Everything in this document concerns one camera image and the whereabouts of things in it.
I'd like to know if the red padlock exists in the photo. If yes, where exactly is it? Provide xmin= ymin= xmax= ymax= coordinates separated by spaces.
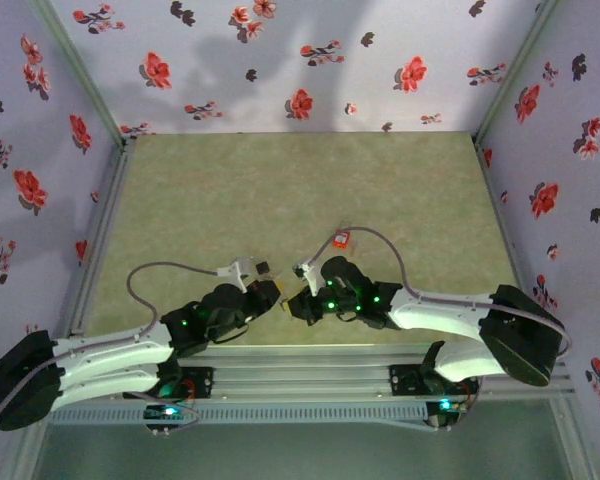
xmin=332 ymin=219 xmax=355 ymax=250

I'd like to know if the circuit board with LED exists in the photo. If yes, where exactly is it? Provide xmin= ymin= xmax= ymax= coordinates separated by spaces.
xmin=427 ymin=397 xmax=469 ymax=419
xmin=143 ymin=399 xmax=191 ymax=421

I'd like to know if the lilac left arm cable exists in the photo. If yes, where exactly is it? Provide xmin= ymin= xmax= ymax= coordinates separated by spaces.
xmin=0 ymin=262 xmax=226 ymax=432

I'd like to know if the lilac arm cable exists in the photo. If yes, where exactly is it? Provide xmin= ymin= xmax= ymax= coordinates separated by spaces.
xmin=309 ymin=225 xmax=574 ymax=431
xmin=0 ymin=262 xmax=226 ymax=432

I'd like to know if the lilac right arm cable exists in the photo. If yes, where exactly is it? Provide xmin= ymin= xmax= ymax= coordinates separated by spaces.
xmin=309 ymin=225 xmax=574 ymax=431

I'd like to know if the aluminium front rail beam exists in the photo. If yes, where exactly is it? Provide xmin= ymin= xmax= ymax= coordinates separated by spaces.
xmin=27 ymin=343 xmax=576 ymax=402

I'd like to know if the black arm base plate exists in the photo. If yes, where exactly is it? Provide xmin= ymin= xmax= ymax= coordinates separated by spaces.
xmin=123 ymin=366 xmax=215 ymax=400
xmin=388 ymin=363 xmax=481 ymax=399

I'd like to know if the slotted grey cable duct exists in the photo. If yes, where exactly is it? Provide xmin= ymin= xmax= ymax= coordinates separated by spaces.
xmin=46 ymin=403 xmax=430 ymax=427

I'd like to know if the aluminium side rail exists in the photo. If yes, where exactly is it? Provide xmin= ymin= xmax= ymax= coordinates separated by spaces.
xmin=472 ymin=134 xmax=549 ymax=359
xmin=58 ymin=137 xmax=137 ymax=362

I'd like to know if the grey frame leg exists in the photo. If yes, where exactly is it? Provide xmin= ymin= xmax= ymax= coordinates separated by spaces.
xmin=549 ymin=394 xmax=599 ymax=480
xmin=0 ymin=427 xmax=46 ymax=480

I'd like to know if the grey corner post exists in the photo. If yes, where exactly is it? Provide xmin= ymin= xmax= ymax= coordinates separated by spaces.
xmin=472 ymin=0 xmax=564 ymax=144
xmin=27 ymin=0 xmax=131 ymax=149

